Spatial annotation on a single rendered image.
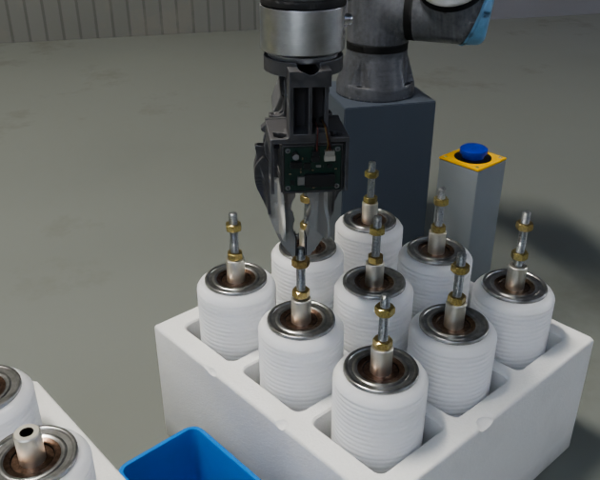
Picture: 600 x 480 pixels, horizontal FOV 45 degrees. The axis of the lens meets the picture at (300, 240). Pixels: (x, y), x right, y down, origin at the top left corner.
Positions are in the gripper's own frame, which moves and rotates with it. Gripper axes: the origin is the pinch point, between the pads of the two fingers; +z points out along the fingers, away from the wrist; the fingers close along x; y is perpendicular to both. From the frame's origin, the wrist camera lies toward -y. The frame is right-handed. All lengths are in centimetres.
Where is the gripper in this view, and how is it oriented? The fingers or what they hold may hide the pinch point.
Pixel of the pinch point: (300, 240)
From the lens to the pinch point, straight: 75.7
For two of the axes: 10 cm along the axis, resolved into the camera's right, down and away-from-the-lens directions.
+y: 1.2, 4.6, -8.8
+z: 0.0, 8.8, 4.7
